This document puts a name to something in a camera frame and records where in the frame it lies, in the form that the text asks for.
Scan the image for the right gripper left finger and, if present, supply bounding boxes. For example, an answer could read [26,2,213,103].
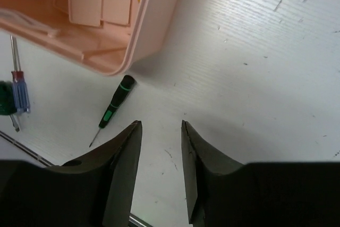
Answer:
[1,121,142,226]

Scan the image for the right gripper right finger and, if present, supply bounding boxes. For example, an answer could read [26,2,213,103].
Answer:
[181,121,339,226]

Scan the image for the black green precision screwdriver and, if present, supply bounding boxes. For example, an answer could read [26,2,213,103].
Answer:
[89,75,135,148]

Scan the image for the pink plastic toolbox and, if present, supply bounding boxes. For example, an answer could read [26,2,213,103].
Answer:
[1,0,177,75]

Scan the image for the stubby green grey screwdriver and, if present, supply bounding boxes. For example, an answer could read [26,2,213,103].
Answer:
[0,80,20,132]

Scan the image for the blue red handled screwdriver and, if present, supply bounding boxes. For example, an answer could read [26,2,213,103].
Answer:
[10,35,30,114]

